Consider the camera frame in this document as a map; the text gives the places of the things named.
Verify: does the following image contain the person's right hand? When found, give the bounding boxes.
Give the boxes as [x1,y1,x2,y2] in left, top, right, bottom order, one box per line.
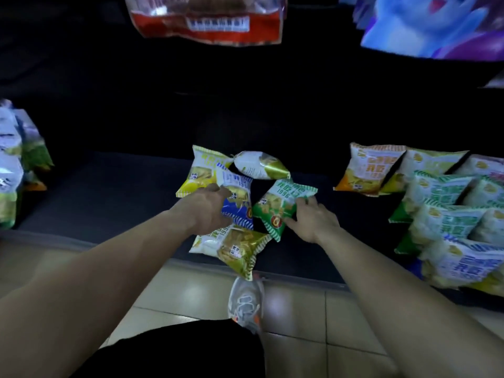
[284,196,341,245]

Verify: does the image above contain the person's left hand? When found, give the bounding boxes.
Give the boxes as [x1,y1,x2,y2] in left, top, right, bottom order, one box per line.
[169,184,233,237]

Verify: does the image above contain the green striped snack packet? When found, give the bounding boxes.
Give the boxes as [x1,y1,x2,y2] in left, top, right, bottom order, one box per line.
[251,178,319,244]
[467,207,504,247]
[461,176,504,210]
[394,198,488,256]
[388,170,476,224]

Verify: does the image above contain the olive striped snack packet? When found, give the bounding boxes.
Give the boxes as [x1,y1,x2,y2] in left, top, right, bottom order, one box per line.
[188,224,273,282]

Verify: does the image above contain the orange snack packet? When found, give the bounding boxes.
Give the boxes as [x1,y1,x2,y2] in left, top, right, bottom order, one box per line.
[333,142,407,198]

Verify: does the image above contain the red white snack packet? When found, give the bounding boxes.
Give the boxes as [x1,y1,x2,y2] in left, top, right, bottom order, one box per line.
[123,0,288,48]

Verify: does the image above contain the stack of green potato packets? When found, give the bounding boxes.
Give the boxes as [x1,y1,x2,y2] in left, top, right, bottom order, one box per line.
[0,98,55,230]

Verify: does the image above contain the purple cat candy bag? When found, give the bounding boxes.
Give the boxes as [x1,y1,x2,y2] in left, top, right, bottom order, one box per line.
[340,0,504,62]

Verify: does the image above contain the person's right forearm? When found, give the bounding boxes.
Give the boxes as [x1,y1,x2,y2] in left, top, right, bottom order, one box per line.
[319,226,504,378]

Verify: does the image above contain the person's left forearm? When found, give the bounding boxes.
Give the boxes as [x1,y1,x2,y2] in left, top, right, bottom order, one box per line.
[0,210,197,378]

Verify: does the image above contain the grey orange sneaker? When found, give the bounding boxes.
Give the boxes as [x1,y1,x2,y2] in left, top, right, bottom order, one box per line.
[227,272,266,336]

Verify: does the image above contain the black shorts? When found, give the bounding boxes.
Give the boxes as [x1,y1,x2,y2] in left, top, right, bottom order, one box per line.
[70,318,267,378]

